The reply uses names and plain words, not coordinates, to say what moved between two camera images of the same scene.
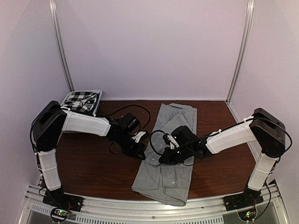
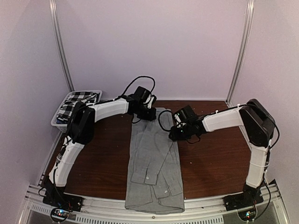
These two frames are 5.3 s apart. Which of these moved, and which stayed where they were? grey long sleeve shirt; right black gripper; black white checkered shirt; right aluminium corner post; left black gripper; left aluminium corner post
Moved: left black gripper; grey long sleeve shirt; right black gripper
Stayed: black white checkered shirt; left aluminium corner post; right aluminium corner post
